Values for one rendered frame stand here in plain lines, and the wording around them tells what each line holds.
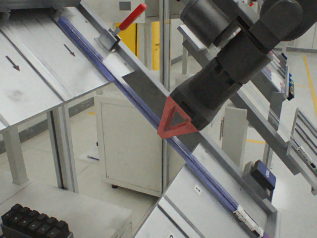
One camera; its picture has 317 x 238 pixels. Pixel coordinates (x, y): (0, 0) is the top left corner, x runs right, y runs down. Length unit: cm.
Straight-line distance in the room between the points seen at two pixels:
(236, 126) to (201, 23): 49
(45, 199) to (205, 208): 48
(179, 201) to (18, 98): 25
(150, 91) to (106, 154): 121
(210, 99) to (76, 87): 19
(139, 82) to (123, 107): 99
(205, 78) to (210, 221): 21
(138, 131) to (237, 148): 79
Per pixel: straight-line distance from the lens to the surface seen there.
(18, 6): 48
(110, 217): 73
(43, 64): 43
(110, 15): 148
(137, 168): 167
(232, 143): 86
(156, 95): 55
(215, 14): 39
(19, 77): 40
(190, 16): 40
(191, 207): 43
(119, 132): 162
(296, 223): 178
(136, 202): 177
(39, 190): 86
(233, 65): 38
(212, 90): 39
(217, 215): 47
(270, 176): 59
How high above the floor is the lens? 109
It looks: 22 degrees down
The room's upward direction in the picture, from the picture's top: straight up
